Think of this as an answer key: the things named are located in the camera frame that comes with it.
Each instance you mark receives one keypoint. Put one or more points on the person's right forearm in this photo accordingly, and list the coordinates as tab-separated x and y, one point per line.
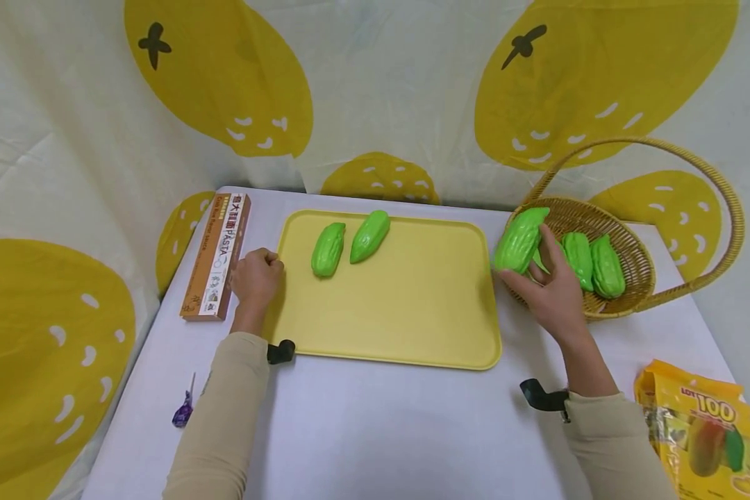
615	430

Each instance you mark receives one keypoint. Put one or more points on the person's right thumb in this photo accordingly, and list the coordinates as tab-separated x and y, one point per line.
519	283

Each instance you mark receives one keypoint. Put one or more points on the yellow rectangular tray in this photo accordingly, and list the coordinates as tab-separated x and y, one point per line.
400	298

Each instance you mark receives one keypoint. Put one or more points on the green bitter melon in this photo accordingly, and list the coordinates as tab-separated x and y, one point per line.
538	260
520	242
578	258
329	250
608	267
370	236

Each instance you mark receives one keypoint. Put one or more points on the person's right index finger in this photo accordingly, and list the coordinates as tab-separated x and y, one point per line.
551	247

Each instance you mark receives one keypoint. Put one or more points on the yellow mango candy bag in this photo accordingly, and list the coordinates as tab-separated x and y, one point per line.
703	430

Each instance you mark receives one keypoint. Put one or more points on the person's right fingers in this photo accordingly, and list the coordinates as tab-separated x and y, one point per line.
539	271

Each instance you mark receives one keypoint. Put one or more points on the person's right hand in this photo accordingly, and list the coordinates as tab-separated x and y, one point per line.
557	298

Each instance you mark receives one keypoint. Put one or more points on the person's left hand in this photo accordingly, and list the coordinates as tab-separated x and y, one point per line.
252	281

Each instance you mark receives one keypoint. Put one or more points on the person's left fingers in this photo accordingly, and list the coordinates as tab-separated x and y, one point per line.
273	263

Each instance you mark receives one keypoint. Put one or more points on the brown and white pasta box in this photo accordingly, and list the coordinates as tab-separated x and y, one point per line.
209	271

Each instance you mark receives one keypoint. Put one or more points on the person's left forearm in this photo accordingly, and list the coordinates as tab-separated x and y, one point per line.
222	417

